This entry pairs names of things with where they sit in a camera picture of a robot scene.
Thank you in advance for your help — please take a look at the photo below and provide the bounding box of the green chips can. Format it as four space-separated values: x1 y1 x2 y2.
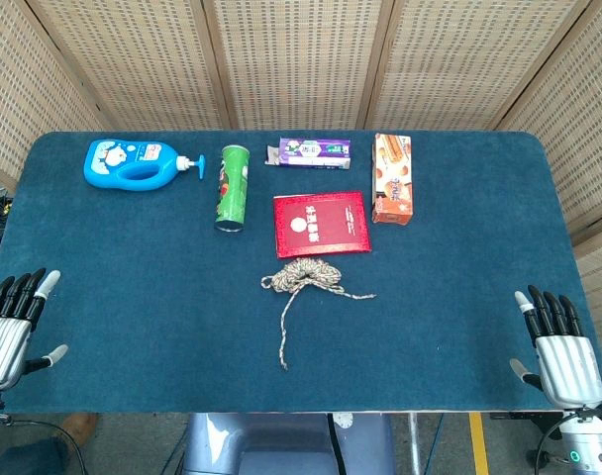
214 143 251 234

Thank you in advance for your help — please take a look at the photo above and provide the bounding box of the purple toothpaste box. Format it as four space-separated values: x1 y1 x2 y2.
264 137 352 172

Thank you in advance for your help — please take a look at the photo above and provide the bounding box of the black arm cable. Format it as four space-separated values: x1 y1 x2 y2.
1 418 87 475
534 418 572 466

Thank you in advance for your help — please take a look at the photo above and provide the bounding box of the metal table leg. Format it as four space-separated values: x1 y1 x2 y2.
408 413 424 475

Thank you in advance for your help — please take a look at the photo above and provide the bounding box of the red certificate booklet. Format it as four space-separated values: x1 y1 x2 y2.
272 190 372 260

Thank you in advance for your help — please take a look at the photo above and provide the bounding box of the blue trouser leg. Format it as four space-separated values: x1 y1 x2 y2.
0 434 69 475

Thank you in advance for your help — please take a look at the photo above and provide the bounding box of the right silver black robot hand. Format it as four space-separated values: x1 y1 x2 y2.
509 284 602 411

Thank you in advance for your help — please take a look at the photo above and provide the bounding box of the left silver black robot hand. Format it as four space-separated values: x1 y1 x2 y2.
0 268 69 392

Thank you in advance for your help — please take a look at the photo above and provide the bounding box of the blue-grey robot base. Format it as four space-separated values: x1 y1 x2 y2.
181 413 396 475

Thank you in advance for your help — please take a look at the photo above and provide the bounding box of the brown shoe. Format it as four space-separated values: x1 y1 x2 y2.
62 413 100 446

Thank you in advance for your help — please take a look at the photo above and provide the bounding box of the dark blue table cloth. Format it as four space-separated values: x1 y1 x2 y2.
0 130 602 415

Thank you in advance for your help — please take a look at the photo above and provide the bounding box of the beige braided rope bundle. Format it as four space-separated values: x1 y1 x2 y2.
259 257 377 371

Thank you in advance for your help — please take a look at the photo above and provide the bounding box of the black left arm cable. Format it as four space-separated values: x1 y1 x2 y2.
1 418 87 475

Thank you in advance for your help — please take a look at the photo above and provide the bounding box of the blue pump soap bottle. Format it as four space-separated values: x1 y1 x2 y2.
82 139 207 192

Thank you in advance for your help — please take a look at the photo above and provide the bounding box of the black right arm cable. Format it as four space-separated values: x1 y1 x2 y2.
534 418 572 466

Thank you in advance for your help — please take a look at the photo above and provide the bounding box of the woven bamboo screen panel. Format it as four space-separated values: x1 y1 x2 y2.
496 0 602 382
0 0 107 184
201 0 396 132
362 0 597 132
26 0 233 133

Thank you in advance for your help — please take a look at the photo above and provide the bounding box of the orange biscuit box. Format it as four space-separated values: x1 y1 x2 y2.
371 133 414 227

